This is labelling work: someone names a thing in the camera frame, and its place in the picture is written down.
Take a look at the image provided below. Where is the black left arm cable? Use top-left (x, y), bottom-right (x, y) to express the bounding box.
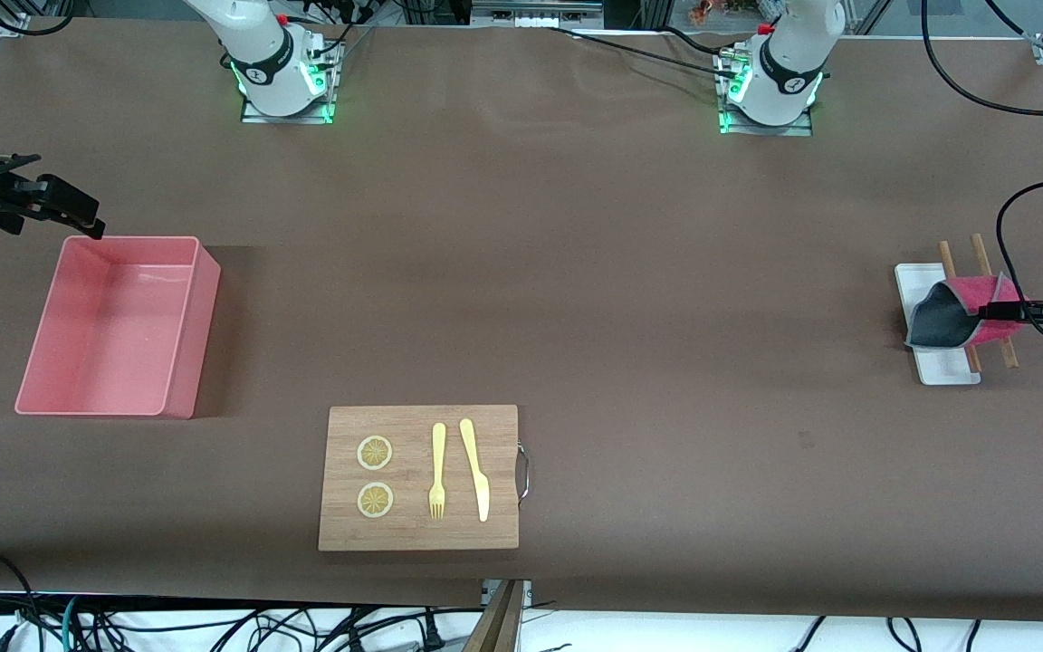
top-left (923, 0), bottom-right (1043, 350)

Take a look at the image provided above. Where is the white rack tray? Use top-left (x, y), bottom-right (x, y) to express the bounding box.
top-left (895, 263), bottom-right (982, 387)

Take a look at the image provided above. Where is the brown wooden rod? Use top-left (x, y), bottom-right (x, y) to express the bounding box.
top-left (971, 234), bottom-right (1020, 369)
top-left (939, 240), bottom-right (983, 374)

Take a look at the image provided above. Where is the grey power strip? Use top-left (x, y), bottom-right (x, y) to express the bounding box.
top-left (472, 0), bottom-right (606, 28)

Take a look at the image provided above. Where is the brown wooden stand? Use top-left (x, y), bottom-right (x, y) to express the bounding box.
top-left (463, 580), bottom-right (527, 652)

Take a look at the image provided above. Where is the yellow plastic fork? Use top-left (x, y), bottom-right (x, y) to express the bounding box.
top-left (428, 422), bottom-right (447, 521)

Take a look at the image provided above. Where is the wooden cutting board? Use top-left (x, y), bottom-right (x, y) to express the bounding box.
top-left (318, 404), bottom-right (531, 552)

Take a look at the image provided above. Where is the pink plastic bin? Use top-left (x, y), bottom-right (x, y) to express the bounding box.
top-left (14, 235), bottom-right (222, 420)

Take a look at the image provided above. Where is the pink and grey cloth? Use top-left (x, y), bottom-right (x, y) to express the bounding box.
top-left (904, 272), bottom-right (1029, 350)

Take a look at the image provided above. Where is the yellow plastic knife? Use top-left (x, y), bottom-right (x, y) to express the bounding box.
top-left (459, 417), bottom-right (491, 523)

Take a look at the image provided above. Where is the black cable on table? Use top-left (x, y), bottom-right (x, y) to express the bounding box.
top-left (540, 25), bottom-right (744, 82)

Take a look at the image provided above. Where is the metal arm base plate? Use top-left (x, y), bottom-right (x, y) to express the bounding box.
top-left (241, 91), bottom-right (337, 125)
top-left (718, 109), bottom-right (814, 137)

